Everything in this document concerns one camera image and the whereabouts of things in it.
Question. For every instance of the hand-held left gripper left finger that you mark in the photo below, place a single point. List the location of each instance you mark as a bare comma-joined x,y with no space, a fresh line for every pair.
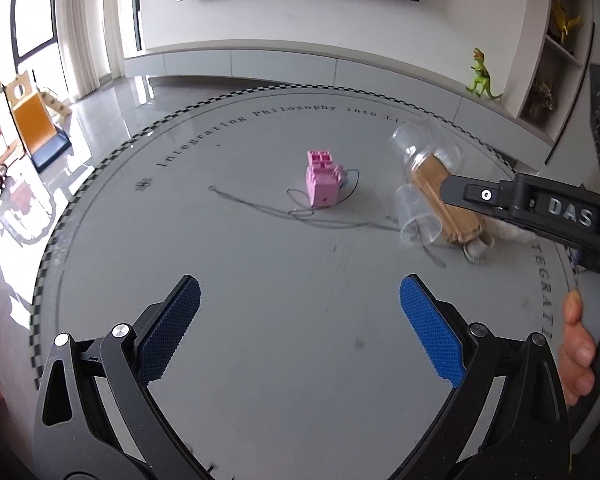
167,330

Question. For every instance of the green toy dinosaur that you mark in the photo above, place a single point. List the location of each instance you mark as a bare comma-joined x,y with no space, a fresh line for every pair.
482,77

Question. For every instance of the white wall shelf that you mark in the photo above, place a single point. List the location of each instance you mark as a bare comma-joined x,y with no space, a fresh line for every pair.
565,60

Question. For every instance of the brown cardboard piece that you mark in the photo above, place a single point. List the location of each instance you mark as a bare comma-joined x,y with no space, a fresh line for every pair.
445,210

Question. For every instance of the yellow toy dinosaur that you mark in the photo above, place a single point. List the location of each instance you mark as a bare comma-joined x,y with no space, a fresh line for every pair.
565,20

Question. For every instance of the pink toy block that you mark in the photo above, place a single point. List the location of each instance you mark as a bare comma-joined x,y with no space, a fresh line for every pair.
322,182

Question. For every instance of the white curtain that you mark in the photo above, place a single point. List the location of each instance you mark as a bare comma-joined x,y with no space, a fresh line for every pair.
90,25

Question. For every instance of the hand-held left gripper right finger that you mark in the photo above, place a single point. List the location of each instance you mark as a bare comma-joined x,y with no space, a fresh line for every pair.
430,330

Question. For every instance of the children's play slide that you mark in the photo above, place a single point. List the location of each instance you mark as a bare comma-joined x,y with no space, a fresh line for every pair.
35,120

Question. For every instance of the white fabric piece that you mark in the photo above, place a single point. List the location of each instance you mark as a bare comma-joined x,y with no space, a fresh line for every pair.
477,250

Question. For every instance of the person's right hand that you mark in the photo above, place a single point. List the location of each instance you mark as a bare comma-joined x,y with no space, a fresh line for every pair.
577,345

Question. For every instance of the clear plastic cup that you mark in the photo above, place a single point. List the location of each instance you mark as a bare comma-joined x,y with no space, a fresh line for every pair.
417,215
420,142

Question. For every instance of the dried flower bunch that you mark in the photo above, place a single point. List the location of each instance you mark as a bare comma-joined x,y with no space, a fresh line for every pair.
541,95

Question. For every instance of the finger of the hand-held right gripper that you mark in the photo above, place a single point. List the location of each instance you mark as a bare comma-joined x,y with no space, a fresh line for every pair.
475,194

